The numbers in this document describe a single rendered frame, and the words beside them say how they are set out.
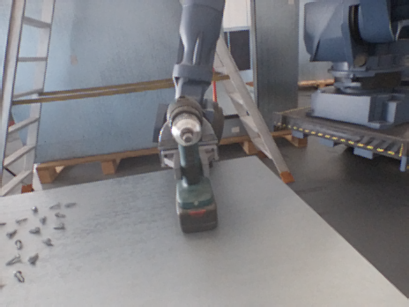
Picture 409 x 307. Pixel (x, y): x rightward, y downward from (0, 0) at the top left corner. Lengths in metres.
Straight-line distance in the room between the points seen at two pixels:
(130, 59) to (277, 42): 1.29
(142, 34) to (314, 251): 2.25
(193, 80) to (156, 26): 1.71
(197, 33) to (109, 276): 0.65
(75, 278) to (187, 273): 0.18
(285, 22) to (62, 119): 2.14
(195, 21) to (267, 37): 1.83
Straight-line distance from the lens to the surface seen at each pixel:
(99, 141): 2.67
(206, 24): 0.84
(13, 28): 1.98
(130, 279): 0.46
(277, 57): 2.66
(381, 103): 1.68
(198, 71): 0.81
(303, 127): 1.78
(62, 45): 2.63
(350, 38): 1.62
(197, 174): 0.50
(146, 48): 2.49
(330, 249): 0.48
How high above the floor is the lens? 0.95
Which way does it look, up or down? 20 degrees down
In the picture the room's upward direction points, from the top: 6 degrees counter-clockwise
